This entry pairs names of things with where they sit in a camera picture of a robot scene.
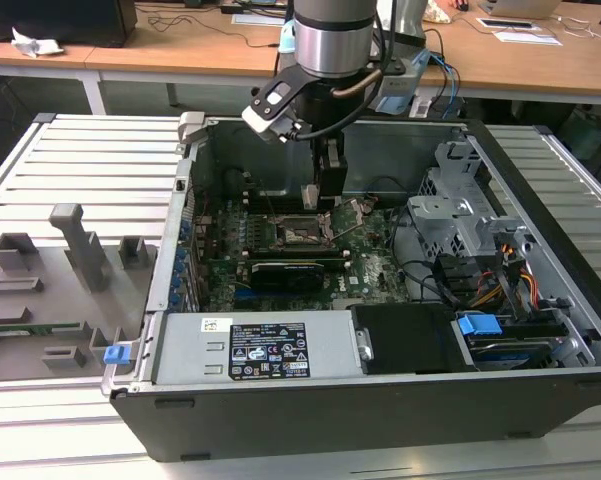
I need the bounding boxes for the green motherboard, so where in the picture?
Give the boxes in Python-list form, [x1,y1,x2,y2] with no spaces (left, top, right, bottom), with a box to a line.
[192,192,416,314]

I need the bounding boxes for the black graphics card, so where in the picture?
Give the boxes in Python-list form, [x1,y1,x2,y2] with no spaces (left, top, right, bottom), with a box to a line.
[248,260,327,295]

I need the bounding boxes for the white paper sheet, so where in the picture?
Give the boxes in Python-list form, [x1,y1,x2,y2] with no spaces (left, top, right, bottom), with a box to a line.
[494,29,564,47]
[231,13,287,27]

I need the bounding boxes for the patterned beige pouch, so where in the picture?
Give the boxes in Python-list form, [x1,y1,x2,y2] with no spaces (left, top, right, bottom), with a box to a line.
[425,0,454,25]

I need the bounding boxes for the silver laptop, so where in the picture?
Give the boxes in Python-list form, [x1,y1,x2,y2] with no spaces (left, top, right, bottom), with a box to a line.
[479,0,564,20]

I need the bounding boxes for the metal wire locking lever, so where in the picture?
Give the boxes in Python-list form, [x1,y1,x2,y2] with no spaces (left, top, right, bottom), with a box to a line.
[258,180,279,224]

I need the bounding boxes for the orange power wire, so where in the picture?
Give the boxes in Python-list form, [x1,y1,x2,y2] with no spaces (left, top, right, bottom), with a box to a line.
[470,279,509,308]

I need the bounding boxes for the grey parts rack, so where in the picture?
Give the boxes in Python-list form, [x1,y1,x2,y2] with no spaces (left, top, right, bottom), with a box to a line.
[0,202,160,382]

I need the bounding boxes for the silver perforated drive cage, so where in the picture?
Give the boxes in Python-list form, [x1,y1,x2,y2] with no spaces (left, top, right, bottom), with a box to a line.
[407,139,537,281]

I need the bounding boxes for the blue cable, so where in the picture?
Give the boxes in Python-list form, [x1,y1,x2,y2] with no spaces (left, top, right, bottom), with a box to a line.
[418,48,464,121]

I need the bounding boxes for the black plastic drive carrier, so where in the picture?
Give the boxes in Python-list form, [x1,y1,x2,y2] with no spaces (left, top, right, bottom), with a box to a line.
[431,252,484,307]

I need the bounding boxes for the green RAM stick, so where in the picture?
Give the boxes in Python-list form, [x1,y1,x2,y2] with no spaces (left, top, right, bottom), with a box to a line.
[0,322,84,335]

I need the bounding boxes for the white wrist camera black mount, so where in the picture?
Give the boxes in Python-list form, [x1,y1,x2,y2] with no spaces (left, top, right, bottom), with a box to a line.
[240,67,311,146]

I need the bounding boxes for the CPU socket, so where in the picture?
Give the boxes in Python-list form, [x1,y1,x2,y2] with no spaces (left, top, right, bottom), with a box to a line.
[272,213,337,250]

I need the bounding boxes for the silver power supply unit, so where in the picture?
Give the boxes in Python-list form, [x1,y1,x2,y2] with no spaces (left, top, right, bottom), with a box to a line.
[138,310,357,387]

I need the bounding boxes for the black and grey PC case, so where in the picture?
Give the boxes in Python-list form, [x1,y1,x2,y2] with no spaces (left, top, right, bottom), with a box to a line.
[108,110,601,464]

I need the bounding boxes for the crumpled white paper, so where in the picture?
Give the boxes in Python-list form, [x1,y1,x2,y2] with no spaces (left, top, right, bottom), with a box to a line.
[10,26,66,59]

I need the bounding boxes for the hard disk drive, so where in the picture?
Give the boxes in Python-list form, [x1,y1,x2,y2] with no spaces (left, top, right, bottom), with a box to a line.
[464,337,554,372]

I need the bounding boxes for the large black box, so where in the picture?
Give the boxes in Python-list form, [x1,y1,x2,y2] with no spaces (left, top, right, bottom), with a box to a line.
[0,0,139,50]

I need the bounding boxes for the copper braided cable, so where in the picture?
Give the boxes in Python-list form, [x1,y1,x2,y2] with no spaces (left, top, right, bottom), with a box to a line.
[328,68,384,100]

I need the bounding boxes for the wooden office desk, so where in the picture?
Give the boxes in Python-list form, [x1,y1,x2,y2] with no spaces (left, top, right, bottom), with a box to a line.
[419,0,601,107]
[0,0,301,117]

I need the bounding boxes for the black camera cable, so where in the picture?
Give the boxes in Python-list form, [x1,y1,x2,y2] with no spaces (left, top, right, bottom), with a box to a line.
[285,97,381,144]

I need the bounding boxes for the black plastic shroud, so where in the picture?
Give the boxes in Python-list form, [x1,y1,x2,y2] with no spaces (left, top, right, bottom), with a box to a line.
[350,303,464,377]

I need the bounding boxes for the yellow power wire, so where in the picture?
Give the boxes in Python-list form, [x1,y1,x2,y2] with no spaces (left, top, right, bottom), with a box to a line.
[519,267,538,307]

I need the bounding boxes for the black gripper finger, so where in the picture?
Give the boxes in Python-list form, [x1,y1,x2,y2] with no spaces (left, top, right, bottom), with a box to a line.
[312,138,350,210]

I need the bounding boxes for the blue disk carrier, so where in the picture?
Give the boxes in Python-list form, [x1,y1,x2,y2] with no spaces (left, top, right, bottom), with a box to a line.
[456,310,502,347]

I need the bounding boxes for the blue plastic latch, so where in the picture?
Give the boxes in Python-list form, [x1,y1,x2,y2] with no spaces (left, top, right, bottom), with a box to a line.
[102,343,132,367]

